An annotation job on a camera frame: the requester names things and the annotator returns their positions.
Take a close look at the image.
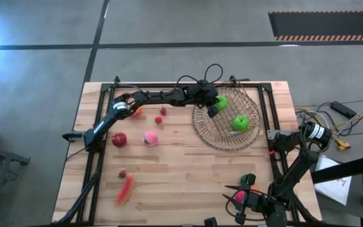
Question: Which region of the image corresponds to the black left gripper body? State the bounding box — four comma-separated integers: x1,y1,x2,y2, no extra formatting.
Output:
186,79,220,119

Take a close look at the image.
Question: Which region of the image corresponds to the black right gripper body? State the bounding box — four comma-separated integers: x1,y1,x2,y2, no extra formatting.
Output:
234,172,266,225

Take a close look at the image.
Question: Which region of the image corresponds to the red yellow toy mango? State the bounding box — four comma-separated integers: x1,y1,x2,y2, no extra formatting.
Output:
234,185,260,203

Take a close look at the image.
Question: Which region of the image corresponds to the green toy apple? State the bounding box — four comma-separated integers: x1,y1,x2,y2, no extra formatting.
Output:
232,115,250,132
214,95,229,112

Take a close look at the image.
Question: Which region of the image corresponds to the orange toy tomato green top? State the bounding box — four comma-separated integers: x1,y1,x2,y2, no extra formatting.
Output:
130,106,144,118

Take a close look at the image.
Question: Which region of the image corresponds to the pink toy peach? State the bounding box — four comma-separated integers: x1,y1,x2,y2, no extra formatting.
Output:
142,131,159,148

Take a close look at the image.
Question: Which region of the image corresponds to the red toy apple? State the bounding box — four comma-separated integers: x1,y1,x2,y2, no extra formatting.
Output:
112,132,128,148

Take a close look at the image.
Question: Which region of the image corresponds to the watermelon slice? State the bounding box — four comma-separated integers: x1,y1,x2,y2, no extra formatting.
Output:
115,172,135,207

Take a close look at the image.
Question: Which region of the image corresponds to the white paper sheet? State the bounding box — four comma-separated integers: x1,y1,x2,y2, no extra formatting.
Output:
313,155,353,206

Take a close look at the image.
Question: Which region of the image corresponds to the black desk bar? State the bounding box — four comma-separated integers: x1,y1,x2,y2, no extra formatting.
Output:
310,153,363,185

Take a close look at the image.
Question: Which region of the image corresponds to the black power brick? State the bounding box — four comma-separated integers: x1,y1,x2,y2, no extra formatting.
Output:
330,100,358,120

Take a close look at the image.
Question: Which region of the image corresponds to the black mat with hazard stripes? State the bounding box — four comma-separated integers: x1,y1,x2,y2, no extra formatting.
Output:
268,11,363,42

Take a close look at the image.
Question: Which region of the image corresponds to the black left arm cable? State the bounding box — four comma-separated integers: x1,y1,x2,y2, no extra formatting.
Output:
168,63,224,95

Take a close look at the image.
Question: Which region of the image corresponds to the black wire basket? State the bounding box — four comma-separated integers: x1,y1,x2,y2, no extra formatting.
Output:
202,81,261,141

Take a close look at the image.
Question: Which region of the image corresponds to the yellow cable connector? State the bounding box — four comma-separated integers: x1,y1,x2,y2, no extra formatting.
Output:
335,140,352,151

